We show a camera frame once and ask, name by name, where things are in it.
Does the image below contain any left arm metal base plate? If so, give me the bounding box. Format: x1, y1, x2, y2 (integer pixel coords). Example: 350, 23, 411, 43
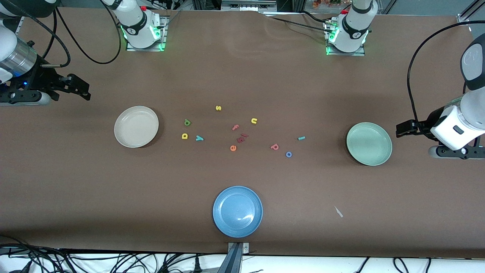
325, 19, 366, 56

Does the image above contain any grey metal camera post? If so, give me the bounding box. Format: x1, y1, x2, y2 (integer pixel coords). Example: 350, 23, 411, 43
218, 242, 250, 273

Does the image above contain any pale green plate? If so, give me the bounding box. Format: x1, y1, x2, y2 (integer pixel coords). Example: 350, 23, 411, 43
346, 122, 393, 166

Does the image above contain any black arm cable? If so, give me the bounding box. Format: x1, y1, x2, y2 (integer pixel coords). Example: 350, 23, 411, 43
11, 0, 122, 69
407, 21, 485, 133

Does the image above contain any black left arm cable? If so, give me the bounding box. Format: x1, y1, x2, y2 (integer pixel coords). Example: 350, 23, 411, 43
407, 21, 485, 133

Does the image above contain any beige brown plate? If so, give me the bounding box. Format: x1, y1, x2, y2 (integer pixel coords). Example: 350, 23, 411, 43
114, 106, 159, 148

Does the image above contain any black cable on table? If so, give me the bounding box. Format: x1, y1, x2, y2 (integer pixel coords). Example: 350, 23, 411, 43
261, 11, 334, 35

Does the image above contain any aluminium corner profile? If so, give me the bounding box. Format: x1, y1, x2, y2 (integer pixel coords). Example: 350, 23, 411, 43
457, 0, 485, 26

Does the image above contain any aluminium frame bar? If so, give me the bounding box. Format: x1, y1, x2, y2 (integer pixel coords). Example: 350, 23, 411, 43
221, 0, 278, 12

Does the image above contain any blue plate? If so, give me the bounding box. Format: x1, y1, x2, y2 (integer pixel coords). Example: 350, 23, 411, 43
213, 185, 263, 238

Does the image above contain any brown table cover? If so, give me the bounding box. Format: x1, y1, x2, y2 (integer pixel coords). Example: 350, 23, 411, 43
0, 7, 485, 259

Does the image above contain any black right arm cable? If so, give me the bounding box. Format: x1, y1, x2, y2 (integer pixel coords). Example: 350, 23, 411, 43
11, 0, 122, 69

